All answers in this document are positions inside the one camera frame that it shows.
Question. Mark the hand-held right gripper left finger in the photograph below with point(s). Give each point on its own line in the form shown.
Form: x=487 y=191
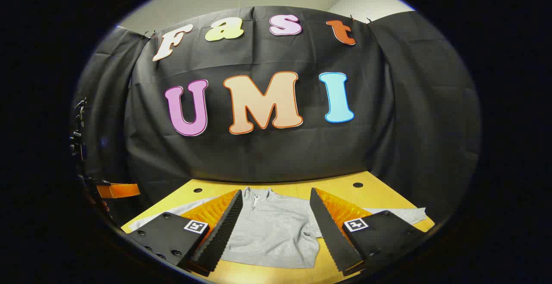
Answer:
x=224 y=228

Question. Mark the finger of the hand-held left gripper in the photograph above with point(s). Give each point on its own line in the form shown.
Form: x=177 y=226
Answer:
x=120 y=190

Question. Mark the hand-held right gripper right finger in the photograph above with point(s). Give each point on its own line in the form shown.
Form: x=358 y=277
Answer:
x=330 y=228

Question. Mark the grey zip-neck sweatshirt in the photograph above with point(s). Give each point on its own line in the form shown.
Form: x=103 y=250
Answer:
x=276 y=232

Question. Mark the black backdrop cloth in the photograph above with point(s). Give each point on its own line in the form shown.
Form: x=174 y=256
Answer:
x=280 y=154

